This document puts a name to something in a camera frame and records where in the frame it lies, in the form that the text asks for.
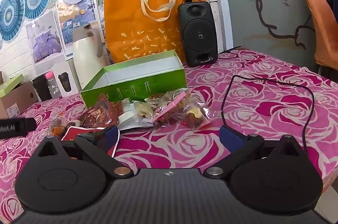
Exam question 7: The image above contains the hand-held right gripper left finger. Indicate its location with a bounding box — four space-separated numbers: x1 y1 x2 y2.
33 125 134 178

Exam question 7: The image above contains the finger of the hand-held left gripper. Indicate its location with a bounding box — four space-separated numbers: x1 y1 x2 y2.
15 118 37 135

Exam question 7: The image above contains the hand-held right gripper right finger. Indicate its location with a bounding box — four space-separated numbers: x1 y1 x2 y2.
206 126 307 178

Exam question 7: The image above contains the white snack packet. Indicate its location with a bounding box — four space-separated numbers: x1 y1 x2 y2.
117 111 154 131

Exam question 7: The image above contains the reddish-brown snack packet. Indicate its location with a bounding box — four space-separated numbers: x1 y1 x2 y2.
79 94 124 132

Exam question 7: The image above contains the small orange snack packet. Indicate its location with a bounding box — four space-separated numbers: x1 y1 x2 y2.
49 117 70 138

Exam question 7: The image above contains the red snack packet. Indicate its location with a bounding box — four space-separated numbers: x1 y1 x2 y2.
61 126 118 158

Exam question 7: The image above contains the clear yellow-cookie snack packet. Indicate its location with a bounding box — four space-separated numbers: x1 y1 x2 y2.
181 104 215 131

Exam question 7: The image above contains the green cardboard box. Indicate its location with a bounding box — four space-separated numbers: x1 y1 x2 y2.
80 51 187 109

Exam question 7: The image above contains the pink-edged clear snack bag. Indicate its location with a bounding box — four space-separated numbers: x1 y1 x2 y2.
153 89 192 130

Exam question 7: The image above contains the brown cardboard box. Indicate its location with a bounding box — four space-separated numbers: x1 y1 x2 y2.
0 81 39 119

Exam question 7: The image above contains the black tumbler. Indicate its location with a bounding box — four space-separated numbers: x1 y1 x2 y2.
32 74 52 102

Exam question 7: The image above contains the pink rose blanket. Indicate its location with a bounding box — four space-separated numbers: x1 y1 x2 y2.
0 48 338 224

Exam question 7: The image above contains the green box lid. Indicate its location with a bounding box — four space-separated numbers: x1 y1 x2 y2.
0 73 25 98

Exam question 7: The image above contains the pink-capped clear bottle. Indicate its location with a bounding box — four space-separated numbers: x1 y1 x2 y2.
45 71 60 99

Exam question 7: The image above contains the white tumbler carton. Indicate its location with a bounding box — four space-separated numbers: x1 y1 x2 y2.
51 60 82 97

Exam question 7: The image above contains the white thermos jug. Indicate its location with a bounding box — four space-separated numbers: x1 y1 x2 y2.
72 24 107 94

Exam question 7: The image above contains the purple bedding poster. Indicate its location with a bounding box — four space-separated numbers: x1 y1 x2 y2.
26 11 64 64

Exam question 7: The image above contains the orange tote bag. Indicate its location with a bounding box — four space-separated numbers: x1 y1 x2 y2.
104 0 207 64

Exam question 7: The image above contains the black speaker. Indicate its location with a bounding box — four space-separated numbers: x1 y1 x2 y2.
177 1 219 68

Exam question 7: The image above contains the large blue paper fan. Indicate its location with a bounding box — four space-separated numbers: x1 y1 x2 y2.
0 0 25 42

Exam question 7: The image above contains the blue bedding poster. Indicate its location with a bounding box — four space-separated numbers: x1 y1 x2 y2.
57 0 101 57

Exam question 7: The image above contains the grey door with cartoon drawing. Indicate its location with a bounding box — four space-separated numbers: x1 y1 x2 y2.
207 0 319 55

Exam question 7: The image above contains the orange chair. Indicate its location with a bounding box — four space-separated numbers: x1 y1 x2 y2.
305 0 338 71

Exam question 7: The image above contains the black cable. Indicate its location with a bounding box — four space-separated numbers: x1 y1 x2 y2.
221 75 315 158

